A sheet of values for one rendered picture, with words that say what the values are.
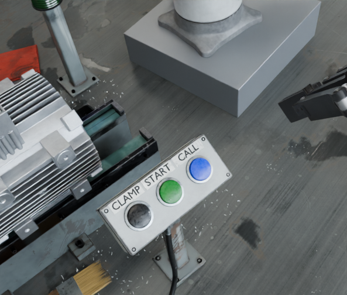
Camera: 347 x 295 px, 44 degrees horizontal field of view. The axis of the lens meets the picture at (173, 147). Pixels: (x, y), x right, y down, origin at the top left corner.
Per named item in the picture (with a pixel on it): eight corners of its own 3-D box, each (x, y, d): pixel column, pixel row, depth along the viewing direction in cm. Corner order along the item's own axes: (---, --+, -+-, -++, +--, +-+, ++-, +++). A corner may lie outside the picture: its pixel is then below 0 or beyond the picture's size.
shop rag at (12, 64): (-18, 89, 109) (-20, 86, 109) (-18, 59, 117) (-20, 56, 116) (41, 74, 111) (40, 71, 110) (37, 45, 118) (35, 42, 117)
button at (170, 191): (165, 208, 56) (169, 208, 54) (152, 189, 56) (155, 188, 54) (183, 194, 57) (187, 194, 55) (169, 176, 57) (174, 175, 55)
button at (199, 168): (194, 185, 57) (199, 185, 56) (181, 167, 57) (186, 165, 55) (211, 172, 58) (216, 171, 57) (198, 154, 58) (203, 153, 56)
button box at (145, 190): (124, 253, 57) (133, 257, 52) (93, 209, 57) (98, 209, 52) (219, 178, 63) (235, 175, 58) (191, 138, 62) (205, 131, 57)
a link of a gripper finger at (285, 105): (330, 106, 47) (325, 110, 47) (295, 120, 54) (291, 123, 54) (315, 83, 47) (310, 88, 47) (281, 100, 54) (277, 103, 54)
